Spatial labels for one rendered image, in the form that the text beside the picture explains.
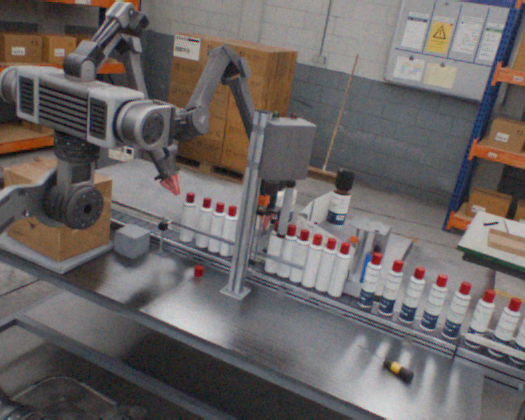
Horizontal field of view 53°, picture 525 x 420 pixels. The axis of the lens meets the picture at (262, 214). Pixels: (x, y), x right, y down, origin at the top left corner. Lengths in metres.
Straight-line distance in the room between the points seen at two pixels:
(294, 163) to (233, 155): 3.87
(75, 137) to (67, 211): 0.23
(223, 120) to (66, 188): 4.01
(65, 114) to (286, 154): 0.68
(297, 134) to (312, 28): 5.04
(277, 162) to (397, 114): 4.72
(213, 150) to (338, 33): 2.08
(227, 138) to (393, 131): 2.00
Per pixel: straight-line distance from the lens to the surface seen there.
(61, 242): 2.01
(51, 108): 1.70
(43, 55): 6.06
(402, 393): 1.69
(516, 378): 1.94
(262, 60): 5.38
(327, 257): 1.90
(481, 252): 3.00
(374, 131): 6.49
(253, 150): 1.75
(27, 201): 1.75
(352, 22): 6.55
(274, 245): 1.96
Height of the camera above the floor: 1.82
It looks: 21 degrees down
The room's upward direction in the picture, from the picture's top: 10 degrees clockwise
